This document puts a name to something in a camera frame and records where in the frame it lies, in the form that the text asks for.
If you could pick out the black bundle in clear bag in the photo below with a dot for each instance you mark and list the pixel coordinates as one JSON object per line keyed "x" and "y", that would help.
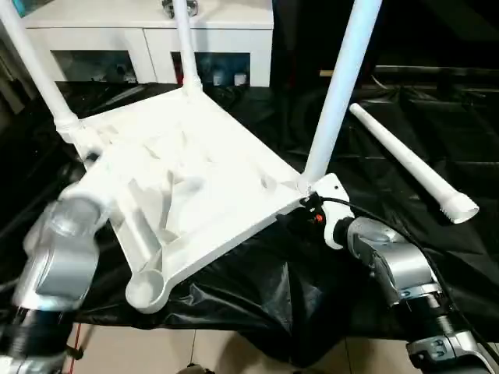
{"x": 167, "y": 8}

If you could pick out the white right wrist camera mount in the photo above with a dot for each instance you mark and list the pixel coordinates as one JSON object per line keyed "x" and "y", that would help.
{"x": 331, "y": 187}

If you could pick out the white plastic table top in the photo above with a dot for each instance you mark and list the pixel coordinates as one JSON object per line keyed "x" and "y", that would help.
{"x": 195, "y": 175}

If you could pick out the black plastic mat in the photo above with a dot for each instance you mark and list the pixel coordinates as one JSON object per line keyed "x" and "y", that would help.
{"x": 273, "y": 272}

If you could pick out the teal printed plastic sheet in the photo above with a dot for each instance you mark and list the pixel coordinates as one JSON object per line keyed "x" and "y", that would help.
{"x": 21, "y": 5}

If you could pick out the white glass-door cabinet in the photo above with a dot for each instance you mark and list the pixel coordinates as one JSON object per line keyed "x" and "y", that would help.
{"x": 117, "y": 39}

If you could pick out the white plastic table leg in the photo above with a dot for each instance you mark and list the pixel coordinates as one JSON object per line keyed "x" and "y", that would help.
{"x": 401, "y": 152}
{"x": 39, "y": 70}
{"x": 339, "y": 78}
{"x": 187, "y": 46}

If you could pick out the small tan label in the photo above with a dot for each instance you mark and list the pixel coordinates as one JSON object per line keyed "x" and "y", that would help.
{"x": 325, "y": 73}

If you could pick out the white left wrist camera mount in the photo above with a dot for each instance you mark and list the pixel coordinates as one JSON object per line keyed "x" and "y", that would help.
{"x": 85, "y": 195}

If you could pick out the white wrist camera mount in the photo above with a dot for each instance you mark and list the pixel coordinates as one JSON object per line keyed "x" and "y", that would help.
{"x": 85, "y": 195}
{"x": 331, "y": 187}

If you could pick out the grey metal tripod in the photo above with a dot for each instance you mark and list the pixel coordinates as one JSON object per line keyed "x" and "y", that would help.
{"x": 9, "y": 93}

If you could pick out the black folding table frame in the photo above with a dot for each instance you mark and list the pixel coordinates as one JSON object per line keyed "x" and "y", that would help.
{"x": 74, "y": 352}

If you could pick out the black fabric backdrop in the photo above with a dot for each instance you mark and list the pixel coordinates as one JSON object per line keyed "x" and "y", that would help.
{"x": 429, "y": 31}

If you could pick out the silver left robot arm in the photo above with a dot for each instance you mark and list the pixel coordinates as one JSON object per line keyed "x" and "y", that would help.
{"x": 58, "y": 265}

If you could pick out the dark horizontal bar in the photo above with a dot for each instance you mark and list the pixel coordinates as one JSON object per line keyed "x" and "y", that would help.
{"x": 429, "y": 72}

